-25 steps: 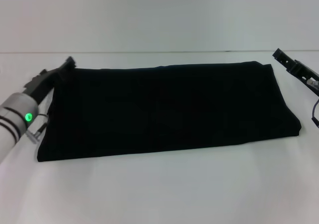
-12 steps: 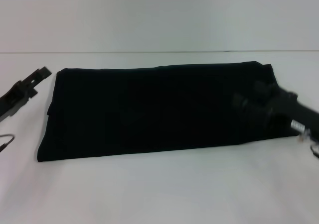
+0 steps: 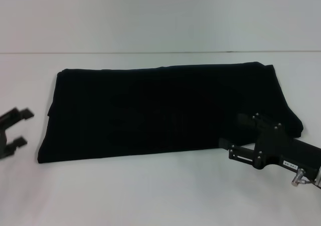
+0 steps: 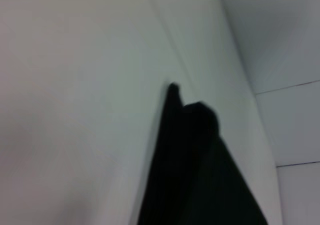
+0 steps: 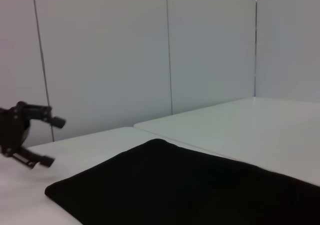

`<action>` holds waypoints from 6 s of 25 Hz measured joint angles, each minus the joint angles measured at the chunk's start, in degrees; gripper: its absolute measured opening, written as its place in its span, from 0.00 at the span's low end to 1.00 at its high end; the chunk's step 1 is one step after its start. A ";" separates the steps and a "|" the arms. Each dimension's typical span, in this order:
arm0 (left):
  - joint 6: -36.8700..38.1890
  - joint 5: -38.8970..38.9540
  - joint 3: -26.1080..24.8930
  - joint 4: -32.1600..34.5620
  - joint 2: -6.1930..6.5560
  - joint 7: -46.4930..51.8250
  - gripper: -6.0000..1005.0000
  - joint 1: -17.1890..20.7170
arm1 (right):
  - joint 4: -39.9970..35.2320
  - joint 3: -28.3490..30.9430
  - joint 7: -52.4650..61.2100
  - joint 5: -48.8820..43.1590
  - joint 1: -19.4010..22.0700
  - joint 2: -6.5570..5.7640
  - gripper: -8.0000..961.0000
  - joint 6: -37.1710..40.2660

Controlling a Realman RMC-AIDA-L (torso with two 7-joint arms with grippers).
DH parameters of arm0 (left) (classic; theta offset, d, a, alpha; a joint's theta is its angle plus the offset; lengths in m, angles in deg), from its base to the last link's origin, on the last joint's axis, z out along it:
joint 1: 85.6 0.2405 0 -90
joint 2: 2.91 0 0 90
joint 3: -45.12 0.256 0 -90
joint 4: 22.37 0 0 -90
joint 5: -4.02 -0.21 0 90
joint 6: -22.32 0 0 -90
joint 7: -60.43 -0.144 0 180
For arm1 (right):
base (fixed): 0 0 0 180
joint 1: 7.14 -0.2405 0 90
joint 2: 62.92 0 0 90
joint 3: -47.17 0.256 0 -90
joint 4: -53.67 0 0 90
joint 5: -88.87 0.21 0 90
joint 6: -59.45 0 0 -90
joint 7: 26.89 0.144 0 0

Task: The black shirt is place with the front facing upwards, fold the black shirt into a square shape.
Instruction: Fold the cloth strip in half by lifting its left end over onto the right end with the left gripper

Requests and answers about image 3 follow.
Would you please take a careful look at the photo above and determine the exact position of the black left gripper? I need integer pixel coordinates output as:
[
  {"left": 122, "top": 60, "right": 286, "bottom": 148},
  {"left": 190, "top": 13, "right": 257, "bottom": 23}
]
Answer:
[{"left": 0, "top": 106, "right": 35, "bottom": 161}]

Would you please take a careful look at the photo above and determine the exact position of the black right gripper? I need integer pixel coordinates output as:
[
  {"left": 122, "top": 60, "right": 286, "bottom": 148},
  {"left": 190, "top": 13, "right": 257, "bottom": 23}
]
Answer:
[{"left": 218, "top": 112, "right": 321, "bottom": 188}]

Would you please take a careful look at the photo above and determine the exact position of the black shirt with FREE print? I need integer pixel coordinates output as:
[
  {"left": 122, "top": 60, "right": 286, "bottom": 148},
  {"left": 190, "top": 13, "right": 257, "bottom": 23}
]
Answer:
[{"left": 37, "top": 61, "right": 305, "bottom": 164}]

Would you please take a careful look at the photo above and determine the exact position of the right arm cable with plug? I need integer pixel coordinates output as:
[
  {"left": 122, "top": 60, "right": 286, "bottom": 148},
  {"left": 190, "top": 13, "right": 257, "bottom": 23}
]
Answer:
[{"left": 299, "top": 177, "right": 317, "bottom": 187}]

